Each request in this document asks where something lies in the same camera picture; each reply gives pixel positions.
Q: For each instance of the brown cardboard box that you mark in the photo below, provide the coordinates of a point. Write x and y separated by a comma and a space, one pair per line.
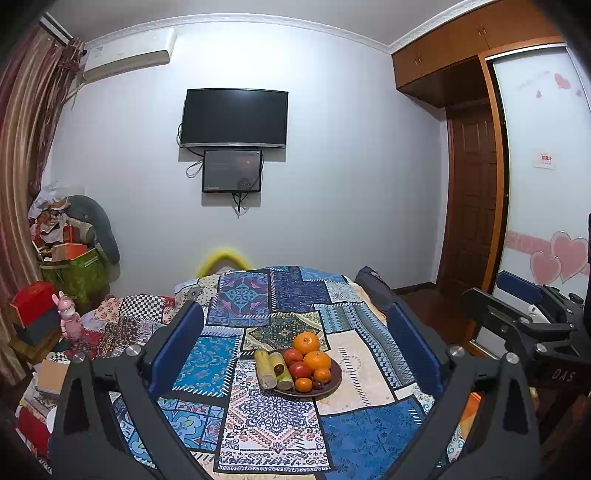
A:
51, 376

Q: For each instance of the dark blue bag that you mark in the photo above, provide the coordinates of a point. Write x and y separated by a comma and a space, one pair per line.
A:
379, 292

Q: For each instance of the pink rabbit toy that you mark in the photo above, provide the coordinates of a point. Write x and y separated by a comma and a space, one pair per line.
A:
70, 324

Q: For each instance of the wall mounted black television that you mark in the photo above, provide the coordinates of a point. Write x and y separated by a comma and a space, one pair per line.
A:
219, 117

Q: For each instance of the small mandarin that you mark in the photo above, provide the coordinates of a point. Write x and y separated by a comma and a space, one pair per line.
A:
323, 375
303, 385

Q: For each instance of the wooden overhead cabinet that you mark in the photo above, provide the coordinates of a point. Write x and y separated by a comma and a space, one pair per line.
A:
442, 68

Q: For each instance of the purple round plate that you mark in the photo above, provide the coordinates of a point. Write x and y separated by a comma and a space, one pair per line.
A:
328, 388

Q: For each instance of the white sliding wardrobe door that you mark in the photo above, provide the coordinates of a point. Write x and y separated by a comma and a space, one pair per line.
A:
544, 99

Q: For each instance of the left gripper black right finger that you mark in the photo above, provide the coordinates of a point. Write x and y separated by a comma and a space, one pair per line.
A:
503, 442

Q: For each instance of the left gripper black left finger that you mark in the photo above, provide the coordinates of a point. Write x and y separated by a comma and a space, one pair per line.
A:
87, 442

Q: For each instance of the small black wall monitor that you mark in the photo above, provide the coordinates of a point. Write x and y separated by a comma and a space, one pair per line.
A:
232, 171

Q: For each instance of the dark grey box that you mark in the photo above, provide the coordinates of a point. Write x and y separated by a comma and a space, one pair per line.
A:
35, 332

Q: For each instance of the red gift box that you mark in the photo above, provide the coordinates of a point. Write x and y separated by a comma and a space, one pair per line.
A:
31, 303

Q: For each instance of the white wall air conditioner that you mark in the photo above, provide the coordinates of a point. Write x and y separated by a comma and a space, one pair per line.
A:
129, 53

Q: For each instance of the yellow curved object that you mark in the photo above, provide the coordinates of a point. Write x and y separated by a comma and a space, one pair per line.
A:
222, 257

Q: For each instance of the large orange front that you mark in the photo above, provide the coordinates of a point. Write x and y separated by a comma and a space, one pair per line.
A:
317, 360

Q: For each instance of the patchwork patterned bedspread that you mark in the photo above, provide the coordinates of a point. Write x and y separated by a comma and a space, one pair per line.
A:
230, 426

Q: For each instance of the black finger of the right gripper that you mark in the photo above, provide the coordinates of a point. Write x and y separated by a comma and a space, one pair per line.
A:
547, 299
518, 330

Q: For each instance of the grey green pillow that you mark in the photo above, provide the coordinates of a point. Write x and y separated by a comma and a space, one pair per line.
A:
87, 210

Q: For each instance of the red tomato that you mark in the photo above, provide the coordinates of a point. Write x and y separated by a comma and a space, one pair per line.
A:
300, 370
291, 356

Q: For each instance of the large orange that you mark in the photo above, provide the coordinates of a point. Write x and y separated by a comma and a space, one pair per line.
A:
317, 360
306, 342

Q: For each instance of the striped brown curtain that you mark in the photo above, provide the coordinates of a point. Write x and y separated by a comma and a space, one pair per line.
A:
34, 84

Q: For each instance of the green cardboard box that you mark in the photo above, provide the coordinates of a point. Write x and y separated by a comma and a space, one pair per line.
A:
83, 279

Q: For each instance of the brown wooden door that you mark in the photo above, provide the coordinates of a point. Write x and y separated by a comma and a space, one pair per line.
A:
471, 199

